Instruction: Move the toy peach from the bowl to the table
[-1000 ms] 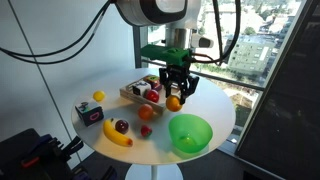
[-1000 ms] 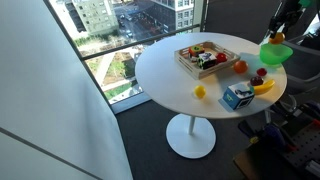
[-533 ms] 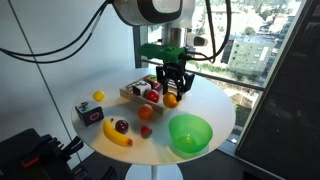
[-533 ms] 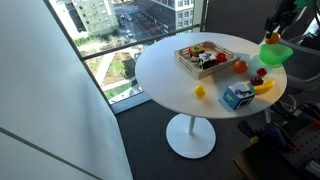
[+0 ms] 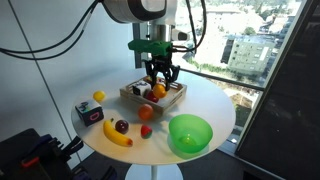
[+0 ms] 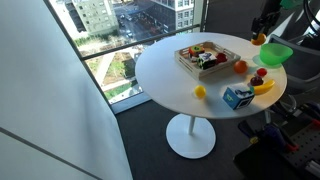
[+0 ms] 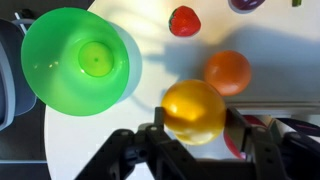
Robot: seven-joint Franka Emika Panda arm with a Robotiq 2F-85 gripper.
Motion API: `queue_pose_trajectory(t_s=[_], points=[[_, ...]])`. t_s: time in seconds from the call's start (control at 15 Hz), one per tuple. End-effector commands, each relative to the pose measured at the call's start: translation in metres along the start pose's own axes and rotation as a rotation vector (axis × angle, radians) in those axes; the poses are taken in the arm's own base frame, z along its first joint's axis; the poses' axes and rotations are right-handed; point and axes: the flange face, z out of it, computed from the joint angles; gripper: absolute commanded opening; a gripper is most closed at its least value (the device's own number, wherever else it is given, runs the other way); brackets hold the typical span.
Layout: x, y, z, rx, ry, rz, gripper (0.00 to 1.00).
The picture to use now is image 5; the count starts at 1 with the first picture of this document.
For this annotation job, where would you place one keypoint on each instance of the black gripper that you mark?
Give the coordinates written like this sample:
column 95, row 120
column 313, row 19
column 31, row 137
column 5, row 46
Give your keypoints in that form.
column 161, row 63

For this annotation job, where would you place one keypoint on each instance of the yellow-orange toy peach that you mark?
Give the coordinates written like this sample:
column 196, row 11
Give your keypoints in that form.
column 159, row 91

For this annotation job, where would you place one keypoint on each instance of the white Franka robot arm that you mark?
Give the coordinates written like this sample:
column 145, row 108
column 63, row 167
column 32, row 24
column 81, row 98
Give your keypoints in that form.
column 140, row 10

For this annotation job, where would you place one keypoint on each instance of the red toy apple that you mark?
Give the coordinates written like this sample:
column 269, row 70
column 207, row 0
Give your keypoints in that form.
column 150, row 97

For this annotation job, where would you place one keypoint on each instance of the toy orange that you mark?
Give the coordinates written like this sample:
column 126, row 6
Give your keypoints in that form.
column 145, row 112

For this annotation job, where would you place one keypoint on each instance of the red toy strawberry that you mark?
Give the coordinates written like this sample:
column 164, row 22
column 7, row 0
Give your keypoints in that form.
column 146, row 131

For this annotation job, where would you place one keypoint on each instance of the dark purple toy plum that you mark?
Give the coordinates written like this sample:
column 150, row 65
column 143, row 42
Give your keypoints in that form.
column 122, row 127

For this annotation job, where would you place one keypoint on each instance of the yellow toy lemon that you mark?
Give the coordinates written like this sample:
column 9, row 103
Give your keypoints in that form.
column 98, row 96

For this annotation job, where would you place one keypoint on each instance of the green plastic bowl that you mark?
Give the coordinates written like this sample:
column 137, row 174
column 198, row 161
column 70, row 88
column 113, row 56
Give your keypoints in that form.
column 200, row 131

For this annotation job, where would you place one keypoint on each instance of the yellow toy banana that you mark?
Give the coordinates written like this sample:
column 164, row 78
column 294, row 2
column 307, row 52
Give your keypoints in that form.
column 115, row 136

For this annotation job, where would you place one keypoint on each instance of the orange-green soft cube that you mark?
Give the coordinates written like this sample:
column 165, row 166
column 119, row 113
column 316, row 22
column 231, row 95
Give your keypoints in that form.
column 146, row 79

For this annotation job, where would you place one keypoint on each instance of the black-white soft cube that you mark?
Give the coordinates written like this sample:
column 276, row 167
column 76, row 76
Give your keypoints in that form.
column 141, row 88

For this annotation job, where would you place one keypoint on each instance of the wooden slatted tray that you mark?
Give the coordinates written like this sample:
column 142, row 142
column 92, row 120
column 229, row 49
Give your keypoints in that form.
column 133, row 98

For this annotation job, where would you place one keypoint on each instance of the white table pole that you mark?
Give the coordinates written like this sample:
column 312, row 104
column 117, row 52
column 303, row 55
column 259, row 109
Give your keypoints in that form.
column 154, row 173

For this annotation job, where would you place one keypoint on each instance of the white round table base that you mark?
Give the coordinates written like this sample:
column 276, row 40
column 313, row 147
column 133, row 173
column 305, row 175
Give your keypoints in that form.
column 140, row 173

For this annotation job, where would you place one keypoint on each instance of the black side panel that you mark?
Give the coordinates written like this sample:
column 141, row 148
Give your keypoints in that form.
column 286, row 100

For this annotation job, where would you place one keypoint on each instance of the blue spring clamp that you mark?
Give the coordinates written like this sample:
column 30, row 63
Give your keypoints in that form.
column 50, row 142

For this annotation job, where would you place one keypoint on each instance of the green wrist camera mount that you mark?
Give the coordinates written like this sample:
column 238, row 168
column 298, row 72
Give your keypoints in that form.
column 150, row 46

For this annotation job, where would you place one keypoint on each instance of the dark window frame post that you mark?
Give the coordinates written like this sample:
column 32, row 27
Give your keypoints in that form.
column 138, row 53

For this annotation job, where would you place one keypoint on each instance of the dark window rail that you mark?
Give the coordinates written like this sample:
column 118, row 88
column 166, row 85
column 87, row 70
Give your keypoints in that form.
column 233, row 81

